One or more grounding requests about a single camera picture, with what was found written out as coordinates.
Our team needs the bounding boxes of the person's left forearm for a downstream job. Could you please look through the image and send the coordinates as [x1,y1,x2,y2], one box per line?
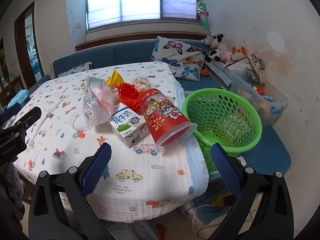
[0,161,25,230]

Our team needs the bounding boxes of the clear plastic storage box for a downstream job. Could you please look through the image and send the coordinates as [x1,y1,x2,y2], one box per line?
[230,71,289,128]

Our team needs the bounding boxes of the clear plastic cup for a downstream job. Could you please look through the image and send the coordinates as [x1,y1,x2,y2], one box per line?
[71,112,97,132]

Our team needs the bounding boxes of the light blue cloth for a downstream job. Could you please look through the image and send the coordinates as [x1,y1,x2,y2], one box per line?
[7,90,29,109]

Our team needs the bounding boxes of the beige cloth pile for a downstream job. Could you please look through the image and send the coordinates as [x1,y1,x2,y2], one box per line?
[226,54,267,85]

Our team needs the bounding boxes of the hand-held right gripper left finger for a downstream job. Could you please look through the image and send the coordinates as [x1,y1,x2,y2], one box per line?
[29,142,115,240]

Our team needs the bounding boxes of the window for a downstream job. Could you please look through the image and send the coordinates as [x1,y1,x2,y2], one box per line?
[86,0,201,30]

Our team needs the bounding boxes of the blue mat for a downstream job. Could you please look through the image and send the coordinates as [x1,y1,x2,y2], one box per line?
[194,200,242,226]

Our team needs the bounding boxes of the wooden glass-door cabinet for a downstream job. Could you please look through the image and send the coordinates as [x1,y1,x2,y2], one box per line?
[14,1,45,85]

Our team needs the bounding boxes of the white milk carton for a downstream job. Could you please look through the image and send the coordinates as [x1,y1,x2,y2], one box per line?
[109,102,150,148]

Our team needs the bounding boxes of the brown wooden rail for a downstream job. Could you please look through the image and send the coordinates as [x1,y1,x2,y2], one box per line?
[75,32,208,52]

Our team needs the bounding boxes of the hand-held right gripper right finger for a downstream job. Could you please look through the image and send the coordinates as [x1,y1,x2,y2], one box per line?
[210,142,294,240]

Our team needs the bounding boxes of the clear printed plastic bag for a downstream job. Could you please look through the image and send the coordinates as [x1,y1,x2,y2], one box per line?
[82,77,118,126]

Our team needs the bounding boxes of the yellow snack packet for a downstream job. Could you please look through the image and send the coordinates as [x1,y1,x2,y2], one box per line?
[106,70,125,90]

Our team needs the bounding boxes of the large butterfly print pillow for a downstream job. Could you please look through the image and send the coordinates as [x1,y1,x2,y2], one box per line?
[151,36,208,82]

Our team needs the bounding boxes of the grey plush toy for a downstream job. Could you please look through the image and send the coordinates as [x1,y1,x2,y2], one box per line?
[201,35,215,47]

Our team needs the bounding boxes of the red foam fruit net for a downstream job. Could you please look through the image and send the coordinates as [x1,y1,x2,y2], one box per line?
[117,82,143,112]

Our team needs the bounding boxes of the blue sofa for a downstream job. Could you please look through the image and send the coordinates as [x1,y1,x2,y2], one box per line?
[27,39,292,180]

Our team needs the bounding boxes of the long blue patterned box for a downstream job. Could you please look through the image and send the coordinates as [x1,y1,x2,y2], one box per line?
[205,61,233,85]

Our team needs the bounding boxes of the person's plaid trousers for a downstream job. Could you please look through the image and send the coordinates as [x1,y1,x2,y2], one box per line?
[66,211,159,240]

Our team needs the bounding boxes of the clear cup with crumpled tissue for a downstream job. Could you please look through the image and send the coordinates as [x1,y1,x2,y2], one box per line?
[132,76,152,91]

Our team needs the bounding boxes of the small butterfly print pillow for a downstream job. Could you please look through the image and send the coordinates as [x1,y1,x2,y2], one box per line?
[58,62,93,78]

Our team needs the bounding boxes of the colourful pinwheel toy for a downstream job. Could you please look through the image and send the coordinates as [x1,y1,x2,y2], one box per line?
[195,0,212,37]

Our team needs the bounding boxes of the red cartoon can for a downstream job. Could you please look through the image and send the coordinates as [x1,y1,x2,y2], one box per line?
[138,88,198,147]

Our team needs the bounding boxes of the black and white cow plush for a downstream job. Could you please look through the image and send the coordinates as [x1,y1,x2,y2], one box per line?
[209,32,230,62]

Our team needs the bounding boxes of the vehicle print white blanket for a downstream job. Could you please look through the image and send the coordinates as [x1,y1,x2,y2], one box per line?
[12,61,209,222]

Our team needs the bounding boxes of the green plastic basket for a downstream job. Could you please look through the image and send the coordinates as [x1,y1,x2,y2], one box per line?
[182,88,262,174]

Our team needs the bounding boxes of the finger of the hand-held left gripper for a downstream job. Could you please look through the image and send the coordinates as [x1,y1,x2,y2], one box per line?
[5,106,42,130]

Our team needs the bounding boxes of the orange fox plush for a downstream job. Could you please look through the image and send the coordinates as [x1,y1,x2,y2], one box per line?
[231,46,248,58]

